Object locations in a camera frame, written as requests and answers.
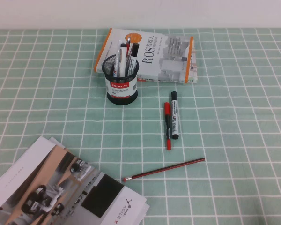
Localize AgileX photo brochure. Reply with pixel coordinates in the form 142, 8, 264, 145
0, 136, 148, 225

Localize green checked tablecloth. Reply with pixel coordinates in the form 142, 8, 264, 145
0, 27, 281, 225

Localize white orange ROS book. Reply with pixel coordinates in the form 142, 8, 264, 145
93, 28, 199, 84

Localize grey slim pen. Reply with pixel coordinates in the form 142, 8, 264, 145
117, 39, 123, 71

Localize red slim pen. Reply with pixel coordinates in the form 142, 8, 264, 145
126, 43, 133, 63

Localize black mesh pen holder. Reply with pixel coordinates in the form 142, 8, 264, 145
101, 55, 141, 105

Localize white paper brochure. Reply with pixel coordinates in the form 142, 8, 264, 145
48, 136, 151, 225

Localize red black striped pencil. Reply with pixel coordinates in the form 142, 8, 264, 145
121, 157, 206, 182

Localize white marker black cap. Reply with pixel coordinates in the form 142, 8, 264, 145
113, 43, 128, 78

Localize white marker black caps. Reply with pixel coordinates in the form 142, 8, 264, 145
170, 90, 180, 140

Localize red capped marker pen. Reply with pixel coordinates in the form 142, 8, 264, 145
163, 102, 172, 150

